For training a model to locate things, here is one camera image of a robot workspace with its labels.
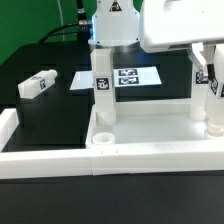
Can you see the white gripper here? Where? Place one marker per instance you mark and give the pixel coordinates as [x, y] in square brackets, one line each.
[175, 24]

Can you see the white desk top tray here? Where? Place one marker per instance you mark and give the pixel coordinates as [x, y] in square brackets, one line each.
[150, 123]

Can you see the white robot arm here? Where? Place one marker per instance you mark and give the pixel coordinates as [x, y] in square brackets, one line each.
[116, 24]

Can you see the fiducial marker sheet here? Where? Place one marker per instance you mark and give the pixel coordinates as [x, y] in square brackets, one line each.
[125, 77]

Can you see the white obstacle fence frame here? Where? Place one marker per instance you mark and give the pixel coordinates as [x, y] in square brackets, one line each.
[147, 158]

